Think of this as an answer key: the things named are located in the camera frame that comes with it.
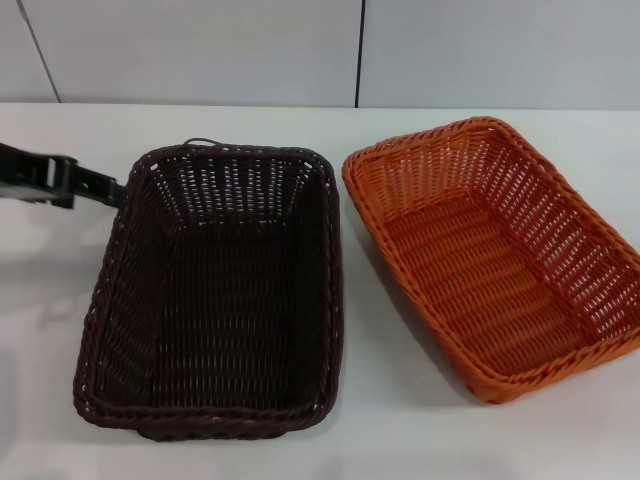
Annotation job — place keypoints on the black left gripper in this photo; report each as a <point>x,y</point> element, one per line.
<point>35,170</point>

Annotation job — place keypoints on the dark brown wicker basket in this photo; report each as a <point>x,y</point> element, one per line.
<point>225,310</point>

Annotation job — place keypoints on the orange wicker basket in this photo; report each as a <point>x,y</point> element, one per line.
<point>480,280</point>

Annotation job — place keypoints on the black vertical wall strip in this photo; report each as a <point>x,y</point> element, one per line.
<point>360,50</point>

